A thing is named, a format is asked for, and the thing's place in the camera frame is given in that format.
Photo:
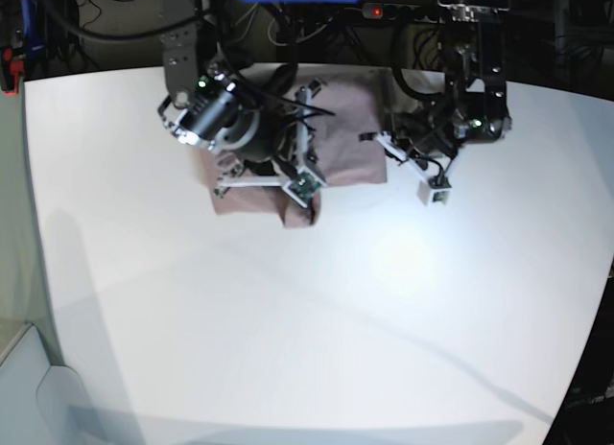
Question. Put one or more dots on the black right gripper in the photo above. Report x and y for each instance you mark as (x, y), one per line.
(282, 122)

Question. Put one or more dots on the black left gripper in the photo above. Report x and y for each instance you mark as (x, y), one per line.
(427, 136)

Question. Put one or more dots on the mauve t-shirt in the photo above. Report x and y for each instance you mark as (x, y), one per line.
(358, 101)

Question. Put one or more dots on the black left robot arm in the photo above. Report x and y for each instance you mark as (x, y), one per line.
(472, 106)

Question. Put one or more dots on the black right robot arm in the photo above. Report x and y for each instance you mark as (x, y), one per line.
(219, 108)

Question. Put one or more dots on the black power strip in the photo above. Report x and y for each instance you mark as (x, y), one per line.
(390, 12)

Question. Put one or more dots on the red black clamp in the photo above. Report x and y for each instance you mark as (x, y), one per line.
(12, 69)

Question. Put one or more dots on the grey side panel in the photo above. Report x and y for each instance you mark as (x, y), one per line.
(43, 403)

